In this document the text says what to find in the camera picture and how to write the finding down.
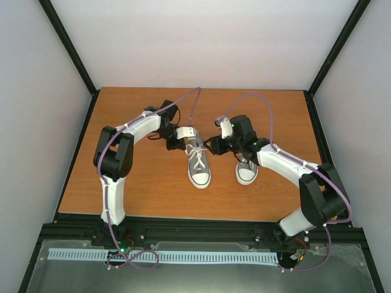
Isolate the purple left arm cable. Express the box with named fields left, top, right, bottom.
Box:
left=97, top=87, right=202, bottom=269

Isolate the light blue cable duct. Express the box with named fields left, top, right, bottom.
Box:
left=47, top=248, right=278, bottom=266

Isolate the black left frame post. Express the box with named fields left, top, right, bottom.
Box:
left=38, top=0, right=98, bottom=96

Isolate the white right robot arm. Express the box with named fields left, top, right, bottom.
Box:
left=204, top=115, right=351, bottom=237

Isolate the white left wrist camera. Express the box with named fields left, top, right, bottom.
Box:
left=176, top=126, right=197, bottom=140

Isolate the grey sneaker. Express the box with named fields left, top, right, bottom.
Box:
left=235, top=156, right=258, bottom=186
left=185, top=131, right=211, bottom=189

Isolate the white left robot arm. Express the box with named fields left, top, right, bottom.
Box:
left=93, top=100, right=186, bottom=246

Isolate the black right frame post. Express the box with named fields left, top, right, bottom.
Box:
left=307, top=0, right=373, bottom=95

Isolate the black frame post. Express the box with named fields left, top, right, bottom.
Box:
left=38, top=0, right=98, bottom=96
left=307, top=0, right=373, bottom=95

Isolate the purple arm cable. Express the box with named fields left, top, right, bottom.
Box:
left=97, top=87, right=202, bottom=269
left=216, top=93, right=352, bottom=273

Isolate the clear plastic front sheet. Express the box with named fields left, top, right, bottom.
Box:
left=20, top=241, right=382, bottom=292

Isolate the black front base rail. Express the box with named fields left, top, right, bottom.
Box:
left=38, top=214, right=368, bottom=251

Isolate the white shoelace of sneaker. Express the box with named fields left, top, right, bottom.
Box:
left=238, top=157, right=258, bottom=173
left=185, top=144, right=205, bottom=171

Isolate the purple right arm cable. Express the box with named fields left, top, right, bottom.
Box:
left=216, top=93, right=352, bottom=273

